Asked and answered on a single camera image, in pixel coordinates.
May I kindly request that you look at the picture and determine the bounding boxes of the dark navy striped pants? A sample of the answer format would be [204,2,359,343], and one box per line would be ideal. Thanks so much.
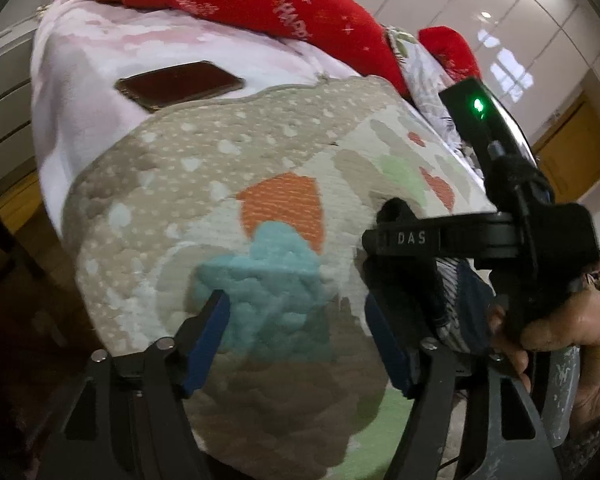
[436,258,494,354]

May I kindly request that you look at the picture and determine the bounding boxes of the right hand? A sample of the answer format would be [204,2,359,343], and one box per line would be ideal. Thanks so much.
[488,288,600,434]

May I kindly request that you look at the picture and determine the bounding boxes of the wooden door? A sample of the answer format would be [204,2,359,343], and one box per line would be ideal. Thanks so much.
[532,92,600,203]

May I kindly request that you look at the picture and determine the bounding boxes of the grey floral pillow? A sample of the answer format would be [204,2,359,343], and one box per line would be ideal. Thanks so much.
[385,26,483,178]

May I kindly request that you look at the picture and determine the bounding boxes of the glossy white wardrobe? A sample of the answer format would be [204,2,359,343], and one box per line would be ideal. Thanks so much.
[355,0,600,138]

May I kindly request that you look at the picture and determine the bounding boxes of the small red pillow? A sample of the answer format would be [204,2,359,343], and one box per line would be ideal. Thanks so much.
[418,26,482,82]

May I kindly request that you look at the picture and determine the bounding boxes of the heart pattern quilted bedspread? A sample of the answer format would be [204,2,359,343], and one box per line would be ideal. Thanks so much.
[60,77,491,479]

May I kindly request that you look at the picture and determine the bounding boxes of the grey bedside drawer cabinet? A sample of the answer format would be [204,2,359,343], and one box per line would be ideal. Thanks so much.
[0,16,38,181]

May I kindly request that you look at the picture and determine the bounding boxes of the dark smartphone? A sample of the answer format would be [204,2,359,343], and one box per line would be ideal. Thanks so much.
[114,61,246,113]

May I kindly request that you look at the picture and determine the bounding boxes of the pink white bed sheet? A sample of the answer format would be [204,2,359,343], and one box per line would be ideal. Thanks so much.
[30,0,356,230]

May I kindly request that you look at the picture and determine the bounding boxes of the camera box with screen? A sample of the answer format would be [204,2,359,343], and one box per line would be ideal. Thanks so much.
[439,78,536,177]

